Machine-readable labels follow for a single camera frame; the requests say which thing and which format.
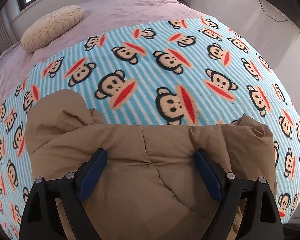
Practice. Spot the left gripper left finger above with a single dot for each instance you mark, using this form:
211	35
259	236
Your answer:
41	219

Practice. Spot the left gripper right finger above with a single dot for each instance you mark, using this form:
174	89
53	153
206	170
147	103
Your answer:
260	219

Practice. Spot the tan puffer jacket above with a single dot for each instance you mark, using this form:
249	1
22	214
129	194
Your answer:
150	188

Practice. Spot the lilac bed cover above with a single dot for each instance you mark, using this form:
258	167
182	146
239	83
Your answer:
99	17

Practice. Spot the monkey print striped blanket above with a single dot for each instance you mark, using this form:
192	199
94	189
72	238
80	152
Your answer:
185	72

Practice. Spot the grey curtain left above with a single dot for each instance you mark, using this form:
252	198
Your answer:
7	37

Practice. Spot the cream round cushion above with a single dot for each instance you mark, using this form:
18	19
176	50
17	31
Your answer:
50	27

